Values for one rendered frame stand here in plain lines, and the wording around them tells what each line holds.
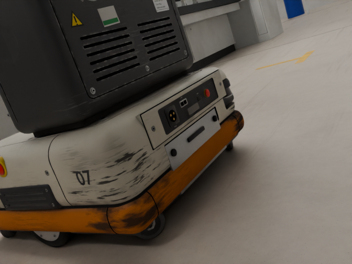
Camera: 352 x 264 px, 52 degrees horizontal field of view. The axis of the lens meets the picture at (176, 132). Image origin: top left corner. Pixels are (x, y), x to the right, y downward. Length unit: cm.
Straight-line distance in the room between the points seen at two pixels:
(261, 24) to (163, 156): 457
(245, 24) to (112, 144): 488
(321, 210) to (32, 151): 63
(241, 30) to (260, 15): 40
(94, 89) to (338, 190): 55
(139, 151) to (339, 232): 40
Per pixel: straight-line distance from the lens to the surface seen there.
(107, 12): 90
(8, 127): 244
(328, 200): 79
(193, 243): 77
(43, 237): 103
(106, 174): 72
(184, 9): 387
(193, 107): 94
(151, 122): 79
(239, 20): 552
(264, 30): 529
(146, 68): 95
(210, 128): 101
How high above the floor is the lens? 39
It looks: 13 degrees down
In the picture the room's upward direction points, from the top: 19 degrees counter-clockwise
